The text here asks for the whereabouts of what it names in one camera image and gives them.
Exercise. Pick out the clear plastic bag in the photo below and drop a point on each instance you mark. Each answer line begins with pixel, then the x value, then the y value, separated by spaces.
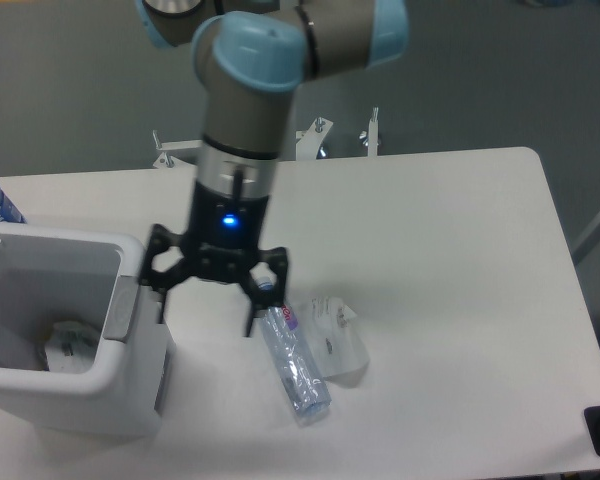
pixel 329 326

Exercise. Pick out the crumpled trash inside can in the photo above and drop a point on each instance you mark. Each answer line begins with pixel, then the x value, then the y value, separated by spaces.
pixel 70 348

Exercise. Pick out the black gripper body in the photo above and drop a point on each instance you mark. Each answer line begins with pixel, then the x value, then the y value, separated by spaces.
pixel 221 242

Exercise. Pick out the clear plastic water bottle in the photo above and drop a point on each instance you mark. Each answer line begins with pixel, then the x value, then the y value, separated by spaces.
pixel 301 379

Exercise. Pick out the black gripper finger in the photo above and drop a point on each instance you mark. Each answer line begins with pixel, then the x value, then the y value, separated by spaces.
pixel 161 240
pixel 261 299

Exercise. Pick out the white push-button trash can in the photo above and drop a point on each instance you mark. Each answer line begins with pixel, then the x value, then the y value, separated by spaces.
pixel 48 275

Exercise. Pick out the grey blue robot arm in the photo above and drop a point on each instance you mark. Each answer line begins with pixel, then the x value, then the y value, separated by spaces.
pixel 251 56

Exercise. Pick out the white pedestal base frame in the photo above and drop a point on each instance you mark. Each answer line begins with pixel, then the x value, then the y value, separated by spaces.
pixel 309 144

